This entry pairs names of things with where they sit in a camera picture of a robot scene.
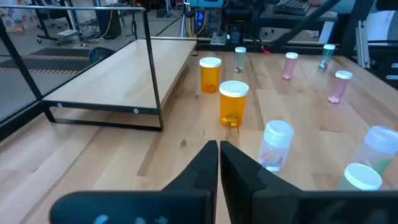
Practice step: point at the black metal table frame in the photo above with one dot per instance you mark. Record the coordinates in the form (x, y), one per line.
(311, 48)

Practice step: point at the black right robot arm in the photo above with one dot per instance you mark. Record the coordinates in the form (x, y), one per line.
(239, 15)

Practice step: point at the black computer tower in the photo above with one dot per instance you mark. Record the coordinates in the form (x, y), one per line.
(109, 21)

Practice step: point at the pink slim pill bottle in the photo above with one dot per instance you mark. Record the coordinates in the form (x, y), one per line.
(289, 67)
(339, 88)

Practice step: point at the black desk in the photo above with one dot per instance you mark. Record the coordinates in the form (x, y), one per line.
(280, 21)

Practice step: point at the dark blue office chair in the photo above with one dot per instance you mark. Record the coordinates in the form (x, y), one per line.
(99, 54)

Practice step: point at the black rolling cart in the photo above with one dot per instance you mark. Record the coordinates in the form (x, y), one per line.
(46, 31)

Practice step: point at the floral pattern poster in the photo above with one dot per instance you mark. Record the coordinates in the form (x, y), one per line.
(12, 20)

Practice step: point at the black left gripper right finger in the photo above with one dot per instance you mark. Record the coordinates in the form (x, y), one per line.
(242, 186)

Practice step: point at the wooden shelf black metal frame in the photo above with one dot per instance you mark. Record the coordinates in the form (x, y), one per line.
(124, 74)

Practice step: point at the green tinted slim pill bottle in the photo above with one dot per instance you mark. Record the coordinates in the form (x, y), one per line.
(326, 57)
(362, 175)
(239, 60)

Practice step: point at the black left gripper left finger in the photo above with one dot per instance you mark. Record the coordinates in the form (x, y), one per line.
(192, 186)

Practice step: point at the silver aluminium extrusion post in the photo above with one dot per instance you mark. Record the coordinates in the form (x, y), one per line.
(363, 46)

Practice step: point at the black computer blue lights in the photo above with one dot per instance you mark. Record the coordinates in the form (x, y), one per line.
(200, 18)

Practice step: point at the black floor mat striped edge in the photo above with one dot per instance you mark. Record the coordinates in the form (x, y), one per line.
(46, 63)

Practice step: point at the black keyboard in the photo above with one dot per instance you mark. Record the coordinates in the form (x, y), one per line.
(290, 7)

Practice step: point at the clear wide pill bottle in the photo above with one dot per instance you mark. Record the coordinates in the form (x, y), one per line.
(381, 143)
(275, 146)

